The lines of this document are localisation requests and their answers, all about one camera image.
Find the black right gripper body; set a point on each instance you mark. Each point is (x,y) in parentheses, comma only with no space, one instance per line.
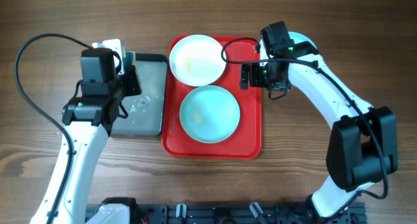
(262,77)

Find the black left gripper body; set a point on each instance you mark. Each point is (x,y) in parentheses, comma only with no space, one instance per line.
(128,83)

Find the green yellow sponge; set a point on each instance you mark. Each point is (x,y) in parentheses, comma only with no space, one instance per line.
(130,58)

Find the light blue plate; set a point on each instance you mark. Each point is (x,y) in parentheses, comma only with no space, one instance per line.
(301,41)
(209,114)

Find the light blue plate front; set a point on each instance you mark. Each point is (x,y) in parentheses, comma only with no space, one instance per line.
(209,114)

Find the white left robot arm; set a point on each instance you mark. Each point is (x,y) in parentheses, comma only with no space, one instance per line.
(88,119)

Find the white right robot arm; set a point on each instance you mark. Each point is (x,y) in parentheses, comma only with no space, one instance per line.
(362,149)

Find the grey metal wash tray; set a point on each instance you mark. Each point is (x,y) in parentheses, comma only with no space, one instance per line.
(145,111)

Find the red plastic serving tray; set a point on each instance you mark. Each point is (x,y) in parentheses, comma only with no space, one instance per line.
(246,141)

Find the white round plate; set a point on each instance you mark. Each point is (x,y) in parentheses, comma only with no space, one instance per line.
(196,60)

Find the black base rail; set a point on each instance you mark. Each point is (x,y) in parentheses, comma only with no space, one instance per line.
(280,213)

